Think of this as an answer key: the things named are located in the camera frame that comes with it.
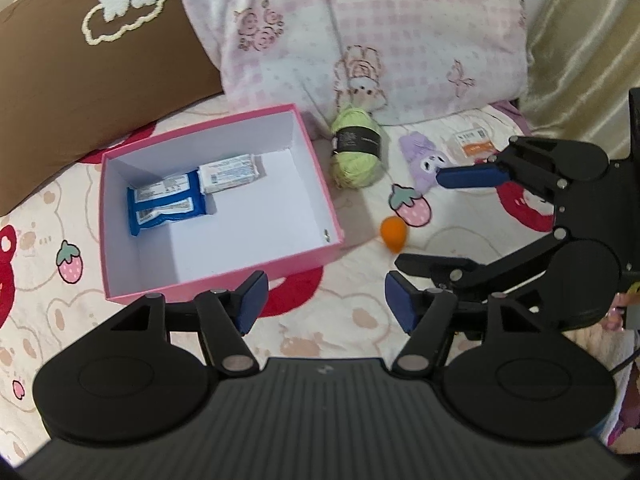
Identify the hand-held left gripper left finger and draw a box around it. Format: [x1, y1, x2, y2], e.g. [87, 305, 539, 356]
[109, 270, 271, 377]

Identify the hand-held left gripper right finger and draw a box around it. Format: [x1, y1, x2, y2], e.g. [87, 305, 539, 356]
[384, 270, 545, 381]

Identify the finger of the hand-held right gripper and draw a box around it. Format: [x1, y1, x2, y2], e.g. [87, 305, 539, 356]
[436, 136, 573, 217]
[395, 229, 572, 306]

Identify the clear packet with orange label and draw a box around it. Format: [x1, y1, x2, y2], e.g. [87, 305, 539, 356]
[452, 127, 501, 166]

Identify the orange makeup sponge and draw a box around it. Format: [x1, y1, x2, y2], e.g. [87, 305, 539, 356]
[380, 216, 408, 253]

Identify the pink cardboard box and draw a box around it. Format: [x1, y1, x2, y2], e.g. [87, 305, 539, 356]
[99, 103, 346, 306]

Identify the white wipes packet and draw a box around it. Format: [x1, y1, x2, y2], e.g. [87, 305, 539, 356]
[198, 155, 262, 195]

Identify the blue wipes packet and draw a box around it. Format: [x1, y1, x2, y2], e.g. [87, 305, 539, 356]
[127, 170, 207, 237]

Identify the person's right forearm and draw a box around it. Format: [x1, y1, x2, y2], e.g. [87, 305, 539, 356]
[575, 305, 640, 456]

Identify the purple plush toy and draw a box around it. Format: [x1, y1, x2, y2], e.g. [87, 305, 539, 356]
[399, 131, 451, 196]

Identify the printed bear blanket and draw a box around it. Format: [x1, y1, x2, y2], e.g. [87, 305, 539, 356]
[0, 100, 640, 466]

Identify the green yarn ball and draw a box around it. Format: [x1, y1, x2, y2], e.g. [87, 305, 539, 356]
[329, 105, 385, 190]

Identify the gold curtain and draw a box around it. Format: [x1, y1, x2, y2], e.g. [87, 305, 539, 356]
[520, 0, 640, 161]

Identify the pink checkered pillow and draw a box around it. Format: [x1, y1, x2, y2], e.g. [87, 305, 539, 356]
[167, 0, 533, 126]

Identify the brown pillow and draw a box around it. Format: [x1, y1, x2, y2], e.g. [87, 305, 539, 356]
[0, 0, 226, 216]

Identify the black cable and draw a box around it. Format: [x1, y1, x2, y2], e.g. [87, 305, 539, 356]
[607, 345, 640, 376]

